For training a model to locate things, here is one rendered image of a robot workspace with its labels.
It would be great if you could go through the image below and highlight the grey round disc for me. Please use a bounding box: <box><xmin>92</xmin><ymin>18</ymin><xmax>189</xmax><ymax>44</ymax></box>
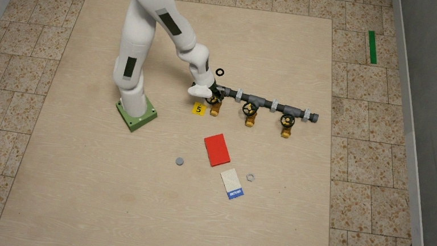
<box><xmin>176</xmin><ymin>157</ymin><xmax>184</xmax><ymax>166</ymax></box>

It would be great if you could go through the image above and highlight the grey pipe manifold with three valves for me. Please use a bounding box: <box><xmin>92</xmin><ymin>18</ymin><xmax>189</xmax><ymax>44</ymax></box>
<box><xmin>205</xmin><ymin>87</ymin><xmax>319</xmax><ymax>138</ymax></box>

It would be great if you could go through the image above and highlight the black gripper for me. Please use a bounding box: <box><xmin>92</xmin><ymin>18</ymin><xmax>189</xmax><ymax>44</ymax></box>
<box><xmin>192</xmin><ymin>80</ymin><xmax>225</xmax><ymax>103</ymax></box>

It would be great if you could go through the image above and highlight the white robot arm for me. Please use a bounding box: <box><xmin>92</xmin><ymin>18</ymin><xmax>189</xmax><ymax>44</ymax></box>
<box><xmin>113</xmin><ymin>0</ymin><xmax>215</xmax><ymax>117</ymax></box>

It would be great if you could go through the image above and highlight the red flat rectangular block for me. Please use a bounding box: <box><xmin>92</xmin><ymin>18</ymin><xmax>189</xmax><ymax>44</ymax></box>
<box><xmin>204</xmin><ymin>134</ymin><xmax>230</xmax><ymax>167</ymax></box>

